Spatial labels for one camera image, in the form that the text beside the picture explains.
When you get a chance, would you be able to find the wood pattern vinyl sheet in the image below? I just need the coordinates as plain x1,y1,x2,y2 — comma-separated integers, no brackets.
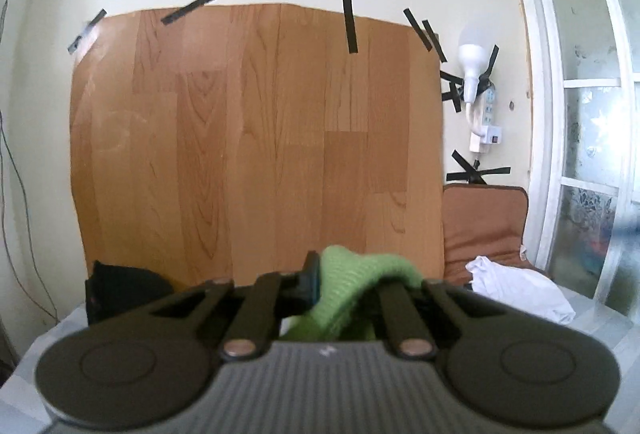
70,4,444,287

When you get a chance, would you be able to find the white power strip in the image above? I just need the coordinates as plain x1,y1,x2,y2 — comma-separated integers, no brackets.
476,82,497,125

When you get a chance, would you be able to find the brown cushion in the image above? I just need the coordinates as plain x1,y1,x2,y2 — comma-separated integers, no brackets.
442,184,534,286

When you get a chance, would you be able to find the black folded garment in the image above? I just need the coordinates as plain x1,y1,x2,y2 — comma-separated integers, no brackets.
85,261,175,326

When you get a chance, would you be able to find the white plug adapter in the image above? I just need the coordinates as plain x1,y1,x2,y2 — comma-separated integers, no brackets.
469,125,502,154

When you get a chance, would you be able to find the white window frame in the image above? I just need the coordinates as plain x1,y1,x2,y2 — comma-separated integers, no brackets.
522,0,639,319

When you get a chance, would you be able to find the thin dark wall cable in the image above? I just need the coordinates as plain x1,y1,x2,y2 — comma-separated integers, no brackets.
0,0,61,323

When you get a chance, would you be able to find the white crumpled garment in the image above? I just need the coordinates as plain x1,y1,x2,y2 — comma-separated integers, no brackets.
465,257,576,325

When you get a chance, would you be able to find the green black white knit sweater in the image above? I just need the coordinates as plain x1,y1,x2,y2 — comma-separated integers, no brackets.
280,246,423,342

